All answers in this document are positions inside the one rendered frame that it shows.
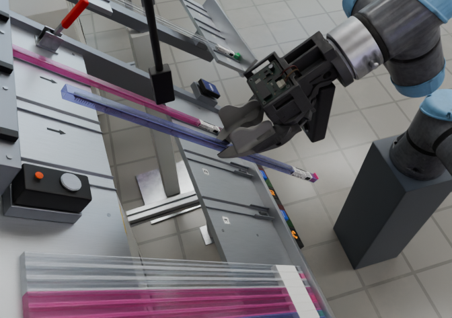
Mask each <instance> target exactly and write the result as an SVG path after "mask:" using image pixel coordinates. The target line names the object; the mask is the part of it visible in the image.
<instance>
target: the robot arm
mask: <svg viewBox="0 0 452 318"><path fill-rule="evenodd" d="M342 7H343V10H344V12H345V14H346V16H347V18H348V19H346V20H345V21H343V22H342V23H341V24H339V25H338V26H336V27H335V28H334V29H333V30H331V31H329V32H328V33H327V34H326V39H325V38H324V37H323V35H322V33H321V32H320V31H318V32H316V33H315V34H314V35H312V36H311V37H309V38H308V39H306V40H305V41H304V42H302V43H301V44H300V45H298V46H297V47H295V48H294V49H292V50H291V51H290V52H288V53H287V54H285V55H284V56H283V57H281V58H280V57H279V56H278V55H277V53H276V52H275V51H274V52H272V53H271V54H269V55H268V56H267V57H265V58H264V59H262V60H261V61H260V62H259V63H257V64H256V65H254V66H253V67H252V68H250V69H249V70H247V71H246V72H245V73H243V75H244V76H245V77H246V79H247V81H246V82H247V83H248V85H249V86H250V89H251V90H252V92H253V96H252V97H251V98H250V99H249V101H248V102H247V103H245V104H244V105H242V106H232V105H229V104H228V105H225V106H223V107H222V108H221V109H220V110H219V117H220V119H221V121H222V123H223V126H224V128H223V129H222V130H221V131H220V133H219V134H218V136H217V139H219V140H222V141H225V142H227V143H230V142H232V143H233V146H230V147H227V148H226V149H224V150H222V151H221V152H220V153H219V154H217V156H218V157H219V158H222V159H228V158H236V157H244V156H248V155H252V154H255V153H262V152H265V151H269V150H272V149H275V148H278V147H280V146H282V145H284V144H285V143H287V142H288V141H290V140H291V139H292V138H293V137H294V136H295V135H296V134H297V133H298V132H301V131H302V129H303V131H304V132H305V134H306V135H307V137H308V138H309V139H310V141H311V142H312V143H314V142H317V141H320V140H323V139H325V137H326V131H327V127H328V121H329V117H330V111H331V108H332V102H333V98H334V92H335V88H336V86H335V85H334V84H333V83H332V81H334V80H335V79H337V80H339V82H340V83H341V84H342V85H343V86H344V87H347V86H348V85H350V84H351V83H353V82H354V79H356V80H359V79H361V78H362V77H364V76H365V75H367V74H368V73H370V72H371V71H373V70H374V69H376V68H377V67H379V66H380V65H382V64H383V65H384V66H385V68H386V69H387V70H388V72H389V74H390V79H391V82H392V83H393V84H394V86H395V88H396V89H397V91H398V92H399V93H401V94H402V95H404V96H407V97H424V96H426V97H425V99H424V101H423V102H422V103H421V104H420V106H419V109H418V111H417V113H416V115H415V117H414V119H413V120H412V122H411V124H410V126H409V128H408V129H407V130H406V131H405V132H403V133H402V134H401V135H399V136H398V137H397V138H396V139H395V140H394V142H393V143H392V145H391V147H390V150H389V156H390V159H391V162H392V163H393V165H394V166H395V167H396V168H397V169H398V170H399V171H400V172H402V173H403V174H404V175H406V176H408V177H410V178H413V179H415V180H424V181H427V180H434V179H436V178H438V177H439V176H441V175H442V174H443V172H444V171H445V170H446V169H447V171H448V172H449V173H450V174H451V176H452V89H438V88H439V87H440V86H441V85H442V83H443V81H444V78H445V66H446V60H445V57H444V56H443V47H442V43H441V28H440V25H442V24H446V23H447V22H448V20H449V19H451V18H452V0H342ZM266 61H269V62H270V63H269V64H268V65H266V66H265V67H264V68H262V69H261V70H259V71H258V72H257V73H255V74H253V73H252V71H253V70H254V69H256V68H257V67H259V66H260V65H261V64H263V63H264V62H266ZM264 113H265V114H266V115H267V117H268V118H269V119H270V120H271V121H272V122H271V121H269V120H266V121H263V117H264ZM272 123H273V124H274V126H273V125H272ZM251 126H254V127H253V128H249V127H251ZM301 128H302V129H301Z"/></svg>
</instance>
